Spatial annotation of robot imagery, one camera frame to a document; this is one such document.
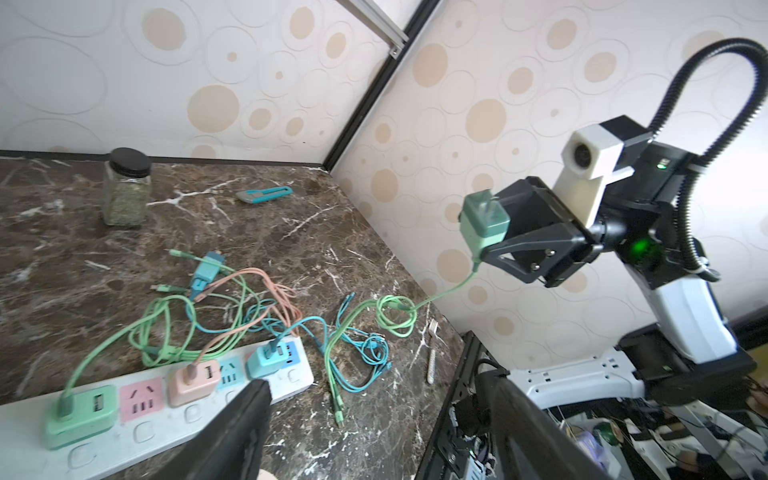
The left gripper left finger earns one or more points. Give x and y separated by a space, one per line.
231 445

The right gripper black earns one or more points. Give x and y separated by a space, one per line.
543 240

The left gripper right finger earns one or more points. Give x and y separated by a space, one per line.
527 442

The green charger plug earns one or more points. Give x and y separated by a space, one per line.
483 222
80 416

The pink charger plug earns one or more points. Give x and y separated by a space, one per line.
193 382

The teal charger plug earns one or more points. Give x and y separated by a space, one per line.
270 358
205 274

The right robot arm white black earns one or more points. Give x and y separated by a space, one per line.
622 191

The white colourful power strip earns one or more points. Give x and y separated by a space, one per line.
147 424

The teal utility knife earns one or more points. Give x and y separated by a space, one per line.
258 196

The silver aluminium bar back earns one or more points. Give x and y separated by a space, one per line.
370 14

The glass spice jar black lid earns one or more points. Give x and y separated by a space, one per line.
126 188

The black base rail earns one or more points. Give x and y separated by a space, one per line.
462 444

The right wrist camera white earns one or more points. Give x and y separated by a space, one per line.
594 157

